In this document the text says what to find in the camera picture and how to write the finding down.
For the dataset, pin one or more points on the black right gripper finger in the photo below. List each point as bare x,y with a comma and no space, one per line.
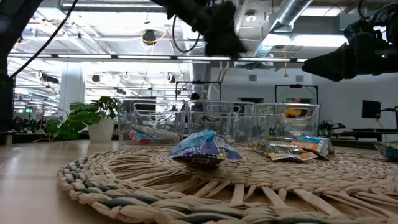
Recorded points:
332,65

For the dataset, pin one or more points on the brown orange granola bar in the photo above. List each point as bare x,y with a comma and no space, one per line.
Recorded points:
280,151

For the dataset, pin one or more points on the green purple granola bar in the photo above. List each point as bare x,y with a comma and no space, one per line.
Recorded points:
388,151

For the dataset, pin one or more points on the blue red white granola bar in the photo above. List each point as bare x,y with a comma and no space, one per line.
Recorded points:
152,135

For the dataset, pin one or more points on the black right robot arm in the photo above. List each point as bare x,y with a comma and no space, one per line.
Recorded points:
391,59

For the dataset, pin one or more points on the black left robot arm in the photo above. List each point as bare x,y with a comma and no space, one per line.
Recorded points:
15,18

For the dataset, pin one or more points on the black background robot arm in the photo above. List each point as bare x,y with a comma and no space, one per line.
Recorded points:
329,127

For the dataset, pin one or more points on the round ceiling sensor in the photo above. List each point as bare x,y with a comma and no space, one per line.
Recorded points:
250,17

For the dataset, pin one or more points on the person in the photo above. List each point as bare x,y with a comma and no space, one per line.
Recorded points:
293,112
195,98

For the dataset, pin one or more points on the black desk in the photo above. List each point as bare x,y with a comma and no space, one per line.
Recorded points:
367,132

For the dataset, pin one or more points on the clear plastic bin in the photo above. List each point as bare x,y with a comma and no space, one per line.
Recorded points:
149,118
217,118
286,124

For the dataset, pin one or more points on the long ceiling light strip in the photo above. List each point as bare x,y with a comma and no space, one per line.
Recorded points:
143,57

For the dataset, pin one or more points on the round woven straw placemat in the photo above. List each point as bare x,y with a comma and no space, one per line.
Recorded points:
217,186

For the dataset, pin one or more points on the green plant in white pot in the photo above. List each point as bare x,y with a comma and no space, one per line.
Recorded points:
99,130

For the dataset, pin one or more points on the white pillar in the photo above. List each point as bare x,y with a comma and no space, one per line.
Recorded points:
71,93

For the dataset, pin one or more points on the green exit sign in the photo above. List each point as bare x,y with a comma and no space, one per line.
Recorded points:
29,110

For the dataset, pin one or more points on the black room partition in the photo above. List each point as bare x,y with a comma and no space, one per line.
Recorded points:
6,109

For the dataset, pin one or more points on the black station frame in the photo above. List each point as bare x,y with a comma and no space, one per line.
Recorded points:
199,82
295,85

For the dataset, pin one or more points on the black overhead camera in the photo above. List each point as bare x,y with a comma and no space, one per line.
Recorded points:
149,36

